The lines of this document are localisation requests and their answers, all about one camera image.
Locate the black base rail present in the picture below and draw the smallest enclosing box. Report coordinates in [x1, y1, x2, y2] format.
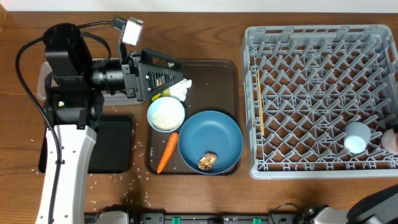
[84, 205, 299, 224]

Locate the wooden chopstick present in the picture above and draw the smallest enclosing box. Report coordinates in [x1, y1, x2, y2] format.
[256, 70, 264, 127]
[259, 93, 265, 136]

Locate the pink cup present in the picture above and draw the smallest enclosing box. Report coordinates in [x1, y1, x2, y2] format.
[381, 129, 398, 154]

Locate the orange carrot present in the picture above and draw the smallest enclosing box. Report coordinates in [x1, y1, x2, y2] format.
[157, 132, 178, 174]

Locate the black waste bin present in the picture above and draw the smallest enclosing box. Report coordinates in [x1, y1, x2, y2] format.
[38, 114, 134, 174]

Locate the light blue cup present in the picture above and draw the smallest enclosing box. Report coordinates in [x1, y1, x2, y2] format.
[343, 122, 371, 154]

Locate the grey dishwasher rack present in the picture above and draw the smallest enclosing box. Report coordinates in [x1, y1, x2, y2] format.
[241, 25, 397, 180]

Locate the dark blue plate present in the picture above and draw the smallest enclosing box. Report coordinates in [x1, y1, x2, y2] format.
[178, 111, 244, 175]

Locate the clear plastic bin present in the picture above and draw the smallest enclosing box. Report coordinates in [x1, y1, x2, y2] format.
[37, 62, 142, 106]

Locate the wooden chopstick right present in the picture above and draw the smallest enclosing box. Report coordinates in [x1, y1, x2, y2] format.
[259, 93, 265, 136]

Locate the wooden chopstick left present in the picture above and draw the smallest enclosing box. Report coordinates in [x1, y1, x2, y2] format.
[256, 70, 264, 127]

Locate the crumpled white tissue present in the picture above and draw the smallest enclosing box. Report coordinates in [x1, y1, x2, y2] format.
[169, 78, 192, 101]

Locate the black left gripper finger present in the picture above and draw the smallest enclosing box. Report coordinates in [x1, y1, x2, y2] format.
[138, 63, 183, 101]
[141, 48, 183, 69]

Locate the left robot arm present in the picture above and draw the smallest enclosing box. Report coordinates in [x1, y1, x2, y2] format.
[37, 21, 183, 223]

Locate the yellow snack wrapper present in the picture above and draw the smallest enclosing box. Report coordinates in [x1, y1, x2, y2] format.
[151, 62, 175, 102]

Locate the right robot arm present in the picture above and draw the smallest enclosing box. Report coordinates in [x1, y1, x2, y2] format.
[294, 185, 398, 224]

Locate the light blue rice bowl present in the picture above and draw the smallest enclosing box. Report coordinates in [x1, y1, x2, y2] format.
[147, 97, 185, 133]

